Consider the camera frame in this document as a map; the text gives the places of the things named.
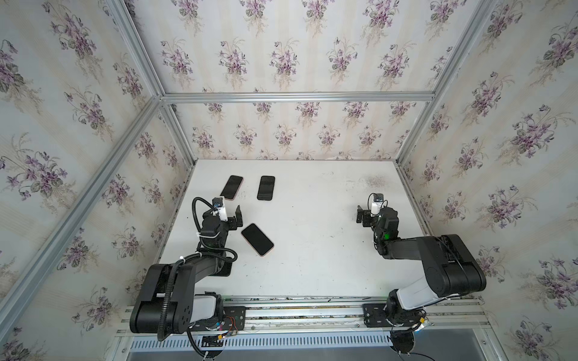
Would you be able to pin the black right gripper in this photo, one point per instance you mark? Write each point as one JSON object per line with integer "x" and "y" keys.
{"x": 366, "y": 217}

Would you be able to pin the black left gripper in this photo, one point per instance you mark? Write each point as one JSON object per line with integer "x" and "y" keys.
{"x": 232, "y": 220}

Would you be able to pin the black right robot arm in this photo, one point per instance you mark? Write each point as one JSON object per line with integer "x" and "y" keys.
{"x": 449, "y": 268}

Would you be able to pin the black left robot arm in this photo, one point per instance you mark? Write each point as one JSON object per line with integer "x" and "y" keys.
{"x": 168, "y": 302}

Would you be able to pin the black phone pink edge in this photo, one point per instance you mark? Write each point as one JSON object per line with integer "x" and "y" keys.
{"x": 231, "y": 187}

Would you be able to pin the black phone far middle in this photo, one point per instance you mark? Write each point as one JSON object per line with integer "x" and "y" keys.
{"x": 266, "y": 188}

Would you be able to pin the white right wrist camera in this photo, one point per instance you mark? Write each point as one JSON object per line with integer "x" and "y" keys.
{"x": 375, "y": 203}

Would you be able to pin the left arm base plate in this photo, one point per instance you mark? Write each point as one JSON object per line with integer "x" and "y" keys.
{"x": 231, "y": 318}

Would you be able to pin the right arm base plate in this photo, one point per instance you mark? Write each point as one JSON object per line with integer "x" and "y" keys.
{"x": 380, "y": 315}

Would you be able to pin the aluminium frame top bar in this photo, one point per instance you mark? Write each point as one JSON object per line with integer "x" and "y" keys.
{"x": 278, "y": 97}

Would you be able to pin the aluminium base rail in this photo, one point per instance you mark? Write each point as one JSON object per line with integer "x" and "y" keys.
{"x": 278, "y": 314}

